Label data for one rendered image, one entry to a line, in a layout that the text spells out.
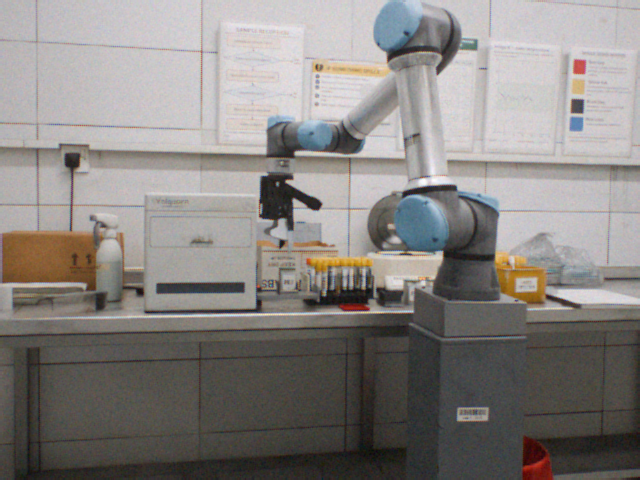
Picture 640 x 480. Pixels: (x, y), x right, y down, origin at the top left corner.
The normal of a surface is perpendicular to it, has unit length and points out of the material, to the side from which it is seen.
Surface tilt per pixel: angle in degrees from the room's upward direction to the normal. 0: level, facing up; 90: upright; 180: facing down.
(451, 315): 90
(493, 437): 90
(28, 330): 92
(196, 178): 90
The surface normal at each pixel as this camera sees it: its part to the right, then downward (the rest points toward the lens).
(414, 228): -0.70, 0.15
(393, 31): -0.73, -0.11
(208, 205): 0.22, 0.04
